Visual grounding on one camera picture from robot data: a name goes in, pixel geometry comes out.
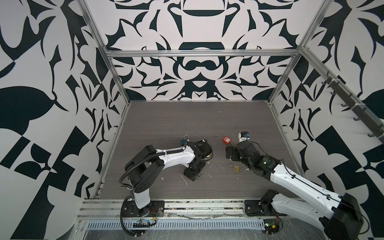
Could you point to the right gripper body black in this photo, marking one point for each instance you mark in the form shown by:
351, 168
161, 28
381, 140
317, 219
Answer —
236, 156

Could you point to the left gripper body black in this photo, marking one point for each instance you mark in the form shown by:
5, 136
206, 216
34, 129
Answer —
193, 172

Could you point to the blue padlock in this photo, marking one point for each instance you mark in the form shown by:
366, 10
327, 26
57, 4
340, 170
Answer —
183, 141

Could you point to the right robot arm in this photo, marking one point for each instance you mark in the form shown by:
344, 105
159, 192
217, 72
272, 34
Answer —
338, 216

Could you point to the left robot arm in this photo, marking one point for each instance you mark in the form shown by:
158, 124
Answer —
144, 168

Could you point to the large brass padlock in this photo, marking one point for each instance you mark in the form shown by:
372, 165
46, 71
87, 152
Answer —
236, 168

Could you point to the red padlock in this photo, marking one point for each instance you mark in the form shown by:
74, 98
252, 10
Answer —
225, 140

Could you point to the right green circuit board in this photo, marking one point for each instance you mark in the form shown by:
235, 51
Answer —
271, 227

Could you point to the green circuit board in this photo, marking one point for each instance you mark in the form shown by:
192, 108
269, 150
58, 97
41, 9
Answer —
145, 223
271, 227

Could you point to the left green circuit board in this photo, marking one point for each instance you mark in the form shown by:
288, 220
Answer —
145, 223

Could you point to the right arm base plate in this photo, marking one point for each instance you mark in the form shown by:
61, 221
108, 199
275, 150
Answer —
256, 208

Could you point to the white slotted cable duct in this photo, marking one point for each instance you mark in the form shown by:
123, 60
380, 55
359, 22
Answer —
186, 224

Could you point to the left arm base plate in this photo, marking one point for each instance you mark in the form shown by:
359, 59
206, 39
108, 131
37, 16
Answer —
154, 208

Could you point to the aluminium mounting rail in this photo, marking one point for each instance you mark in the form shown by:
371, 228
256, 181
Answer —
201, 208

